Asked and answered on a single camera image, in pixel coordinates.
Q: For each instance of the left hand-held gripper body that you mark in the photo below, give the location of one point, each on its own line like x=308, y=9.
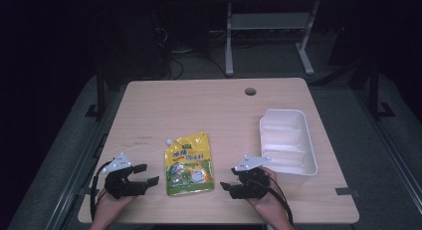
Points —
x=121, y=185

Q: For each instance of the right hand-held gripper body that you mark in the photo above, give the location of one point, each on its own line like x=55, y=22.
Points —
x=252, y=185

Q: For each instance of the yellow spouted sauce pouch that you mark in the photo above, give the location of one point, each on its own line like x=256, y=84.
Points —
x=189, y=163

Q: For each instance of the white plastic tray container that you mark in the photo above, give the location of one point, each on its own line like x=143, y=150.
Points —
x=287, y=143

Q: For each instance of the person's left hand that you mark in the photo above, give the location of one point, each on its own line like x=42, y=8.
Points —
x=109, y=206

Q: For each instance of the person's right hand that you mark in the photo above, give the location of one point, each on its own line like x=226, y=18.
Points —
x=273, y=203

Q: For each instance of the black metal stand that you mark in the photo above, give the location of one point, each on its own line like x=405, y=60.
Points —
x=100, y=90
x=375, y=90

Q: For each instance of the white metal desk frame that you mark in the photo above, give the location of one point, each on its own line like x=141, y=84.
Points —
x=270, y=21

